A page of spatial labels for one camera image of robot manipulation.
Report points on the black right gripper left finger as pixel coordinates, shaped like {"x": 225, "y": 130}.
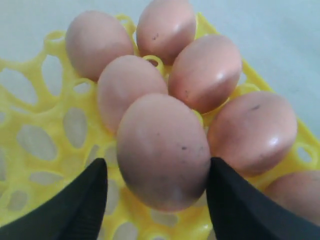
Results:
{"x": 75, "y": 213}

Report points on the brown egg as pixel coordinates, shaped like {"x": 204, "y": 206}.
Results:
{"x": 165, "y": 28}
{"x": 206, "y": 72}
{"x": 253, "y": 132}
{"x": 163, "y": 153}
{"x": 298, "y": 192}
{"x": 122, "y": 81}
{"x": 94, "y": 39}

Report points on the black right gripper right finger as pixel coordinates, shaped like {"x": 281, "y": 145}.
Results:
{"x": 239, "y": 211}

